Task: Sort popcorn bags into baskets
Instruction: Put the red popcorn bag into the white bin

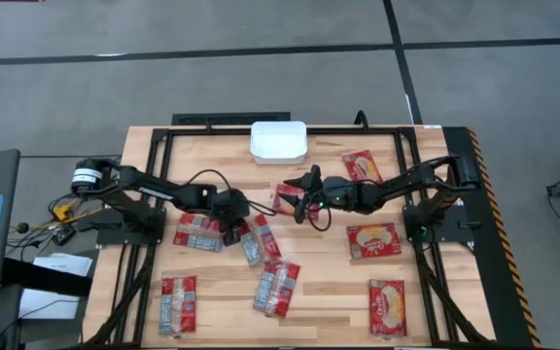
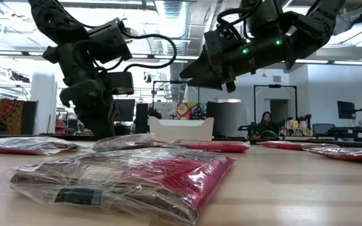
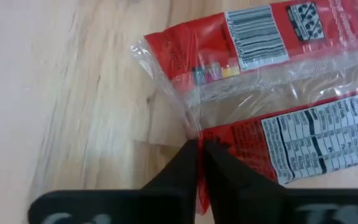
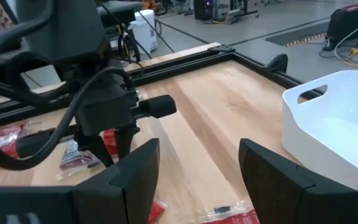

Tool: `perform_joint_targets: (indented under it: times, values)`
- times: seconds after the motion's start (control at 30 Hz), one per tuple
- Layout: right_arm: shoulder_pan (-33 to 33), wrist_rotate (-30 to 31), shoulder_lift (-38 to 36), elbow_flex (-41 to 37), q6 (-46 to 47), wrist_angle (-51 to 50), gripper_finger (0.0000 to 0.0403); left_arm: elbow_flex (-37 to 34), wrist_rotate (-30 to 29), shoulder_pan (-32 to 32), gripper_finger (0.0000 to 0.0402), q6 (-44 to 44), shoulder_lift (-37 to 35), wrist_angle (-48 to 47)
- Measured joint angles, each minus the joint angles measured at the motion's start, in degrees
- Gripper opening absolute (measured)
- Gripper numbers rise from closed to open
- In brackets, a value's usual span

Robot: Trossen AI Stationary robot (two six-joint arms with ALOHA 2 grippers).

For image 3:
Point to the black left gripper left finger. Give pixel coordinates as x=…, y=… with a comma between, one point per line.
x=176, y=186

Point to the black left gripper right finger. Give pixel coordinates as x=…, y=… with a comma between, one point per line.
x=238, y=193

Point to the red Orville popcorn bag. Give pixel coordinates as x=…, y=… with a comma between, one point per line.
x=253, y=43

